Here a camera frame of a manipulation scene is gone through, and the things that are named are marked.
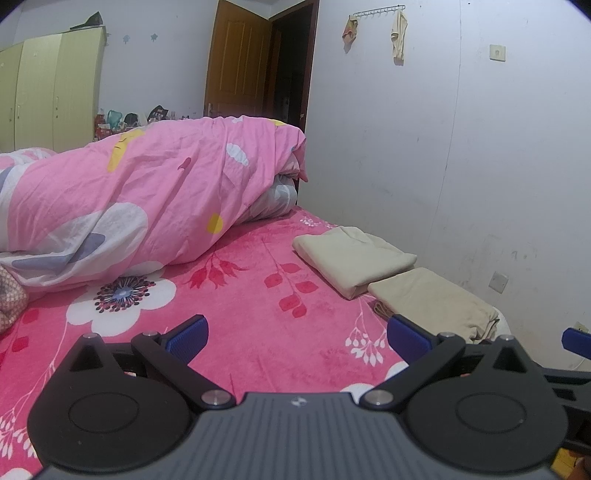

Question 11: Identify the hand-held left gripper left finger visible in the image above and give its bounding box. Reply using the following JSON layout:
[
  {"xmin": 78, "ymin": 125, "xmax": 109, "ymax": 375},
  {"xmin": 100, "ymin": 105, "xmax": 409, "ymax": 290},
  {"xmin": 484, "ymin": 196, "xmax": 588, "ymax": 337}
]
[{"xmin": 69, "ymin": 315, "xmax": 235, "ymax": 409}]

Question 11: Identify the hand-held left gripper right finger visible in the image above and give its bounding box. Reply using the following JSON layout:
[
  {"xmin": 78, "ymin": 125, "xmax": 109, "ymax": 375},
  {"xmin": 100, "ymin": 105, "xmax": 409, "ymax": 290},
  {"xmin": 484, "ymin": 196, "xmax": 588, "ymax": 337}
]
[{"xmin": 361, "ymin": 315, "xmax": 528, "ymax": 409}]

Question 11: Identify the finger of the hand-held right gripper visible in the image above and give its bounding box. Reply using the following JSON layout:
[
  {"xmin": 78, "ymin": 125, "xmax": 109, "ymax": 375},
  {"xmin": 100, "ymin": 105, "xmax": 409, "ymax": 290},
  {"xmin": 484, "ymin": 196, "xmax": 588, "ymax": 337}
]
[
  {"xmin": 539, "ymin": 364, "xmax": 591, "ymax": 403},
  {"xmin": 561, "ymin": 327, "xmax": 591, "ymax": 360}
]

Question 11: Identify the beige zip jacket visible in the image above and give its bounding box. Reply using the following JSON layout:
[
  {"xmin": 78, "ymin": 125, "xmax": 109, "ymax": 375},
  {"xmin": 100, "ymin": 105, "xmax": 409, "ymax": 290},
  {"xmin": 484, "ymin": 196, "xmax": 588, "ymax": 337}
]
[{"xmin": 293, "ymin": 226, "xmax": 419, "ymax": 300}]

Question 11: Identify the folded beige garment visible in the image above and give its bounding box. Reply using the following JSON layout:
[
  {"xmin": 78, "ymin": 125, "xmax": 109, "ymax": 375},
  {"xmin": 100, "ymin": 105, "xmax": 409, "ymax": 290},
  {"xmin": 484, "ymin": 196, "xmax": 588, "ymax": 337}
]
[{"xmin": 368, "ymin": 268, "xmax": 501, "ymax": 344}]

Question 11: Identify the pink floral bed blanket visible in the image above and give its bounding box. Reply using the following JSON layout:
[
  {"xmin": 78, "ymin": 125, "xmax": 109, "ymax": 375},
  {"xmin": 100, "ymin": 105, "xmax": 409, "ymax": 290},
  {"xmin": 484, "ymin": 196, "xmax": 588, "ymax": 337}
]
[{"xmin": 0, "ymin": 205, "xmax": 513, "ymax": 480}]

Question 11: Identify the pink floral quilt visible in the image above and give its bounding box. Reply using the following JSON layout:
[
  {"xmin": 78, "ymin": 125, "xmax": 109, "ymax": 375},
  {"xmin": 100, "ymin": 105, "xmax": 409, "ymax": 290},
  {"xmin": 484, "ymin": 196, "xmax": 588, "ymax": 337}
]
[{"xmin": 0, "ymin": 115, "xmax": 308, "ymax": 292}]

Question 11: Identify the pink checked garment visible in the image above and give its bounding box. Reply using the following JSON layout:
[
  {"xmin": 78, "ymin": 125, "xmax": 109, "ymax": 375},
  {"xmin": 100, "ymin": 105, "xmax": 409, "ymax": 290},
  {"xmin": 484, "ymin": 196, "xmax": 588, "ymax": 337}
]
[{"xmin": 0, "ymin": 265, "xmax": 31, "ymax": 334}]

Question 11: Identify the pile of bags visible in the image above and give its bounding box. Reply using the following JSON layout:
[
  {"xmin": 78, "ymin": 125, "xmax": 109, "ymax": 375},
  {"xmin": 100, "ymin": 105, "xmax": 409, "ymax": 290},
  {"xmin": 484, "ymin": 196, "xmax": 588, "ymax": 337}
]
[{"xmin": 93, "ymin": 105, "xmax": 186, "ymax": 141}]

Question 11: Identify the pale green wardrobe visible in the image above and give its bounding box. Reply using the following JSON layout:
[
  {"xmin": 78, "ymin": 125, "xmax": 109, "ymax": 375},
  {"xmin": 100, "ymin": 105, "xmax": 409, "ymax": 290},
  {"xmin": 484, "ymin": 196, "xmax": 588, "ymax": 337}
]
[{"xmin": 0, "ymin": 25, "xmax": 108, "ymax": 154}]

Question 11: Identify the brown wooden door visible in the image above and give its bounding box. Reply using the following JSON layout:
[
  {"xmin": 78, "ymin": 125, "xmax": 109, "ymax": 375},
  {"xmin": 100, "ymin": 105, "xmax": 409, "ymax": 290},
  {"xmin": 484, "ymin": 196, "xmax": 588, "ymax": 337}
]
[{"xmin": 203, "ymin": 0, "xmax": 320, "ymax": 197}]

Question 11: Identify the hanging beige cloth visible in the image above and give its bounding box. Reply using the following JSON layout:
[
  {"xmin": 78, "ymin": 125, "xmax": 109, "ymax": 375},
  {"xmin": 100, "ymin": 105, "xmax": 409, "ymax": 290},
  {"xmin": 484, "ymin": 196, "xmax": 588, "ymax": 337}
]
[
  {"xmin": 342, "ymin": 14, "xmax": 361, "ymax": 48},
  {"xmin": 390, "ymin": 9, "xmax": 409, "ymax": 65}
]

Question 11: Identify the dark item on wardrobe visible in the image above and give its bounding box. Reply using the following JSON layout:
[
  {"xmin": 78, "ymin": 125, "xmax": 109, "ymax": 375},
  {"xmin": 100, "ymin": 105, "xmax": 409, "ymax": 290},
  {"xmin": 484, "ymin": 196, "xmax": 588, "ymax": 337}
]
[{"xmin": 69, "ymin": 13, "xmax": 105, "ymax": 32}]

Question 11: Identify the metal wall hook rack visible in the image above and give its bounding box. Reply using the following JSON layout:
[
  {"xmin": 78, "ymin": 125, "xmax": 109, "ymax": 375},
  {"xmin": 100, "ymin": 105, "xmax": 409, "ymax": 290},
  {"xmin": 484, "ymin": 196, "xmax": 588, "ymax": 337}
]
[{"xmin": 353, "ymin": 4, "xmax": 407, "ymax": 18}]

